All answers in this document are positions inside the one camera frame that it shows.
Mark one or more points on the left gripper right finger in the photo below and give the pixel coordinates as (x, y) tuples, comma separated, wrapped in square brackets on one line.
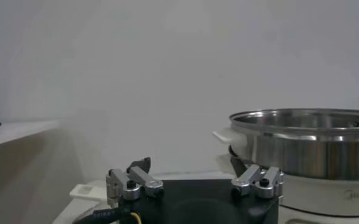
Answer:
[(258, 179)]

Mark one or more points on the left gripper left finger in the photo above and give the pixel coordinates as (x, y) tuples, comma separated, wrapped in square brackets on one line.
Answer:
[(136, 179)]

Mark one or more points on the stainless steel steamer basket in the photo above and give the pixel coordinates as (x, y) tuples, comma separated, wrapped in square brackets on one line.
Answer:
[(304, 152)]

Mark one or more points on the white electric cooker base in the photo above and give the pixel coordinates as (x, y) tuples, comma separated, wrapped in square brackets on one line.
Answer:
[(319, 194)]

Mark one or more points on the white side table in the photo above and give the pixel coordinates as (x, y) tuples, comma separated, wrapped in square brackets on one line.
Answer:
[(20, 131)]

